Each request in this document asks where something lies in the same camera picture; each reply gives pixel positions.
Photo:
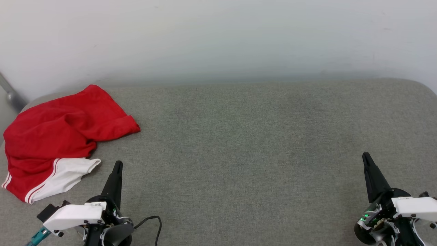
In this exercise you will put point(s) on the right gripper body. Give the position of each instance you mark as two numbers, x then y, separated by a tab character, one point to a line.
382	218

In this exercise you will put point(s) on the red and white t-shirt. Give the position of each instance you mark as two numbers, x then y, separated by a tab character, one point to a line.
51	130

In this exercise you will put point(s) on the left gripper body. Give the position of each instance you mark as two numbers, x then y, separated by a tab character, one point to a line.
116	232

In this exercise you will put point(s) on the grey fabric sofa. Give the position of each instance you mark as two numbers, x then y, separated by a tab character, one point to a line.
239	153

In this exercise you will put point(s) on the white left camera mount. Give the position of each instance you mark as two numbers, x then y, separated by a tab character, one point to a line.
75	215

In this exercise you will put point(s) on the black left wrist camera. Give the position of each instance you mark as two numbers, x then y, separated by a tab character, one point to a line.
49	211

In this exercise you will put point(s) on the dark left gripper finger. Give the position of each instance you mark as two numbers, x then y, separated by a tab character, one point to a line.
114	186

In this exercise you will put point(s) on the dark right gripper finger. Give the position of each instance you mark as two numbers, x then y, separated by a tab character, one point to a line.
374	177

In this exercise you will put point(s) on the grey metal pole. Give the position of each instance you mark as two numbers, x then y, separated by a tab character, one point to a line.
12	94

